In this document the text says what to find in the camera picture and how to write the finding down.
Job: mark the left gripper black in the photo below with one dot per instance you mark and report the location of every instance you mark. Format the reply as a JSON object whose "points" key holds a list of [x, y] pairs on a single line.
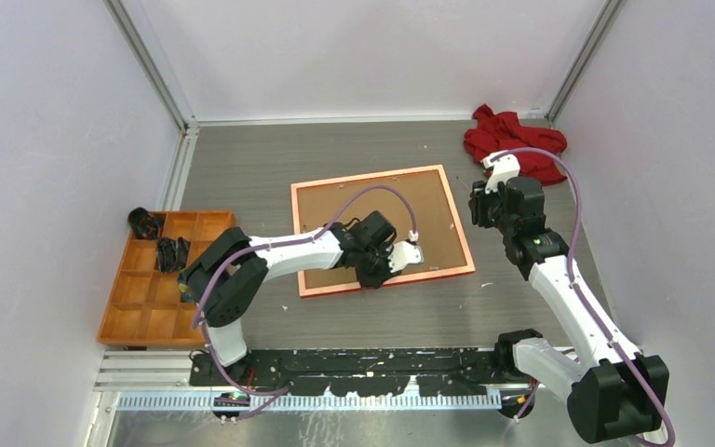
{"points": [[384, 277]]}

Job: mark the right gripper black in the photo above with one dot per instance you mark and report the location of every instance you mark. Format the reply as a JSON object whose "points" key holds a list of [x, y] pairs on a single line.
{"points": [[480, 201]]}

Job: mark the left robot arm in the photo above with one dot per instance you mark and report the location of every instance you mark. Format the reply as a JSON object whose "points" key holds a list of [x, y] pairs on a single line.
{"points": [[226, 277]]}

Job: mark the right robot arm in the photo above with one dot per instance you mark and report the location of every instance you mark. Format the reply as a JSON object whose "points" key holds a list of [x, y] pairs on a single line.
{"points": [[610, 389]]}

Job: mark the red cloth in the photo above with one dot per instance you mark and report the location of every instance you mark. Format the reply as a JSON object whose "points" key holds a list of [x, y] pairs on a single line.
{"points": [[498, 132]]}

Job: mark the blue green item in tray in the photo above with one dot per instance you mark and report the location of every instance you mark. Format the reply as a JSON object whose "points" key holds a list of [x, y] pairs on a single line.
{"points": [[186, 296]]}

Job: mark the wooden compartment tray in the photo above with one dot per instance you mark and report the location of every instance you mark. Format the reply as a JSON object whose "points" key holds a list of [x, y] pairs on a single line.
{"points": [[145, 308]]}

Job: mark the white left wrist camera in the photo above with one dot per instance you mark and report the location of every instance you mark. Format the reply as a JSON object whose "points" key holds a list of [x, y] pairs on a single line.
{"points": [[405, 253]]}

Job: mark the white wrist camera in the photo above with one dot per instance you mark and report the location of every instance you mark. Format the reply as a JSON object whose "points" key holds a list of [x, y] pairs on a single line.
{"points": [[499, 169], [405, 253]]}

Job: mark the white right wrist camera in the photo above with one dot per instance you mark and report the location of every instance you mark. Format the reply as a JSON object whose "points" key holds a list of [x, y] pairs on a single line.
{"points": [[499, 169]]}

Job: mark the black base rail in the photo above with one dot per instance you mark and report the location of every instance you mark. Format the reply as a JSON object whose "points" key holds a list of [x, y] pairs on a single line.
{"points": [[376, 372]]}

